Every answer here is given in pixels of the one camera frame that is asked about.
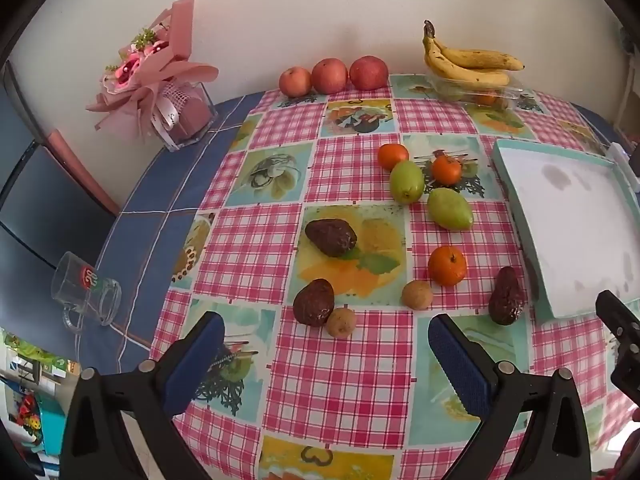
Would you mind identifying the clear plastic container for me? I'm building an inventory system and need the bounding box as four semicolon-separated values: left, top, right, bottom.
425;72;533;111

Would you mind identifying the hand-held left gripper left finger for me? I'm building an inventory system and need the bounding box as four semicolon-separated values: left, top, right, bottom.
60;311;227;480

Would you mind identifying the square clear glass vase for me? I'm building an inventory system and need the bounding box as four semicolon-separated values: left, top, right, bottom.
150;80;217;153

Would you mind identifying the dark brown avocado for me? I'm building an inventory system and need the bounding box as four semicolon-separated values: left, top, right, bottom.
305;219;358;259
488;266;526;326
292;278;335;328

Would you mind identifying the colourful toy pile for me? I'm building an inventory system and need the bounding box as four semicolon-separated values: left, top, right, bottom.
0;330;68;461

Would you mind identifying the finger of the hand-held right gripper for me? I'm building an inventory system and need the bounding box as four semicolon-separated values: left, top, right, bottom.
595;290;640;406

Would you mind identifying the pale red apple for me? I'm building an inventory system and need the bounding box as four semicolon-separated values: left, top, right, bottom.
279;66;313;98

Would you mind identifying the yellow banana bunch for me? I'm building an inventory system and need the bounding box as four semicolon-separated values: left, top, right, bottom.
423;20;526;88

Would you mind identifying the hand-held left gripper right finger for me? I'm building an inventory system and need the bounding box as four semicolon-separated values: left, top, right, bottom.
427;313;593;480

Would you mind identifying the pink paper flower bouquet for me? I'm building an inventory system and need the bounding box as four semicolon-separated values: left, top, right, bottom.
85;0;221;142

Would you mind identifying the teal cardboard box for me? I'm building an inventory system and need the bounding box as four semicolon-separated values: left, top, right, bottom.
492;139;640;320

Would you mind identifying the pink wooden frame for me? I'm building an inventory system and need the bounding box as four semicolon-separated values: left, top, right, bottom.
44;129;122;217

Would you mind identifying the green mango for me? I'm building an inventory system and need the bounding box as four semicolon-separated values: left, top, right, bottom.
427;187;474;231
389;160;425;205

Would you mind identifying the blue tablecloth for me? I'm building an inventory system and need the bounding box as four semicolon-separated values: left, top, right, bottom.
75;92;618;376

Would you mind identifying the dark glossy cabinet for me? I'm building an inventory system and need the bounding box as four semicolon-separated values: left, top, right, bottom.
0;60;121;331

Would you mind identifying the pink checkered tablecloth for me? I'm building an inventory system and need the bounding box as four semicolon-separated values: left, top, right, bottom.
150;74;640;480

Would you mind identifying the white plastic object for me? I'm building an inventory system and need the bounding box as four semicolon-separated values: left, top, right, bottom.
606;142;640;191

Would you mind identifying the clear glass mug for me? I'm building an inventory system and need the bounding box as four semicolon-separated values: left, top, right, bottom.
50;252;123;333

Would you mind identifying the small brown round fruit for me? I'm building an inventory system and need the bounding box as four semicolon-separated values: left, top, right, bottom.
402;280;434;311
326;307;357;338

